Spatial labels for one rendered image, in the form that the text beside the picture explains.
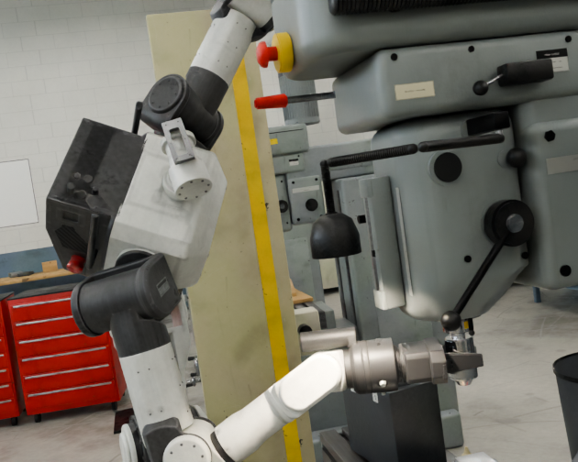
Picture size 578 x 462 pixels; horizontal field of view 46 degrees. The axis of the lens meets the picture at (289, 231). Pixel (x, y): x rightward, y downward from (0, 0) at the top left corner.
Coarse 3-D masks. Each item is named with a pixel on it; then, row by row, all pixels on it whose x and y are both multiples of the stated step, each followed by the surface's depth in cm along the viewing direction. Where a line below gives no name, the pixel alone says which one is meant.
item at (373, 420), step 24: (408, 384) 145; (432, 384) 145; (360, 408) 154; (384, 408) 144; (408, 408) 143; (432, 408) 145; (360, 432) 156; (384, 432) 145; (408, 432) 143; (432, 432) 145; (384, 456) 147; (408, 456) 143; (432, 456) 145
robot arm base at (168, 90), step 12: (156, 84) 137; (168, 84) 135; (180, 84) 134; (156, 96) 135; (168, 96) 134; (180, 96) 133; (144, 108) 137; (156, 108) 134; (168, 108) 133; (180, 108) 133; (144, 120) 138; (156, 120) 134; (168, 120) 132; (156, 132) 139; (216, 132) 143; (204, 144) 144
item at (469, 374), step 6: (450, 348) 112; (456, 348) 112; (462, 348) 111; (468, 348) 111; (456, 372) 112; (462, 372) 112; (468, 372) 112; (474, 372) 112; (450, 378) 113; (456, 378) 112; (462, 378) 112; (468, 378) 112; (474, 378) 112
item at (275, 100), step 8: (264, 96) 115; (272, 96) 115; (280, 96) 115; (288, 96) 116; (296, 96) 116; (304, 96) 116; (312, 96) 116; (320, 96) 117; (328, 96) 117; (256, 104) 114; (264, 104) 114; (272, 104) 115; (280, 104) 115
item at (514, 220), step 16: (496, 208) 100; (512, 208) 101; (528, 208) 102; (496, 224) 100; (512, 224) 100; (528, 224) 101; (496, 240) 101; (512, 240) 101; (496, 256) 101; (480, 272) 100; (464, 304) 99; (448, 320) 98
